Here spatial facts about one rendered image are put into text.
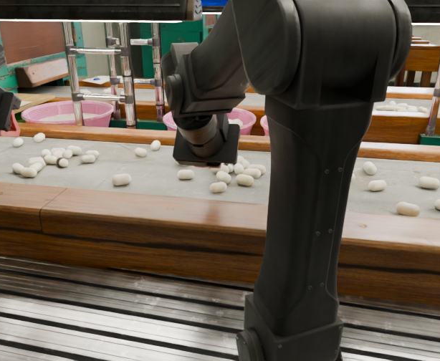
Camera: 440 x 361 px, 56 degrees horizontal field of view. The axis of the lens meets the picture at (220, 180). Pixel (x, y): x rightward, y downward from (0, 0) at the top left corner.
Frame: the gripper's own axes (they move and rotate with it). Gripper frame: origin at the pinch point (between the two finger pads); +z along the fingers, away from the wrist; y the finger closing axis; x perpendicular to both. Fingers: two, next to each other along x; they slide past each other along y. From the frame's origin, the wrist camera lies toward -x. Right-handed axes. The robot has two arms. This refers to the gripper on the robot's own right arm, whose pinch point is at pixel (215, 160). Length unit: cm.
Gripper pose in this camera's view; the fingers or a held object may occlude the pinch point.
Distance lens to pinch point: 74.3
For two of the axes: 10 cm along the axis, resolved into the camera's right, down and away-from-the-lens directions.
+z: 1.4, 3.0, 9.4
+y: -9.8, -0.7, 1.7
